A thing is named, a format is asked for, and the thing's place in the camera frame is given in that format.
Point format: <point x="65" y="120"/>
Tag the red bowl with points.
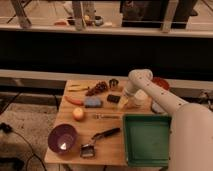
<point x="161" y="82"/>

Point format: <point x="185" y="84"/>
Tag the grey blue cloth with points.
<point x="156" y="108"/>

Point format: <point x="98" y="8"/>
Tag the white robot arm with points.
<point x="191" y="137"/>

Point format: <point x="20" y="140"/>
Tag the purple bowl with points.
<point x="62" y="138"/>

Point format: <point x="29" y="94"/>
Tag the yellow banana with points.
<point x="76" y="88"/>

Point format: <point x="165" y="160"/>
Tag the orange carrot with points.
<point x="74" y="101"/>

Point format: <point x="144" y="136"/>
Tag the bunch of dark grapes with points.
<point x="97" y="89"/>

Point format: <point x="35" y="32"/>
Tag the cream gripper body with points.
<point x="127" y="103"/>

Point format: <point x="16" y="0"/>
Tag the green plastic tray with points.
<point x="146" y="140"/>

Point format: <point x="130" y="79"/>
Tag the blue sponge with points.
<point x="92" y="102"/>

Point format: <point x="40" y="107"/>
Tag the black eraser block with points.
<point x="113" y="98"/>

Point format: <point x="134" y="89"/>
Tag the black handled peeler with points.
<point x="88" y="150"/>

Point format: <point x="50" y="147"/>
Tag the white cup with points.
<point x="140" y="97"/>

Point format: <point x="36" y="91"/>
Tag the small metal cup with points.
<point x="113" y="83"/>

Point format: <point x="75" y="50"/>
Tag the silver fork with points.
<point x="101" y="116"/>

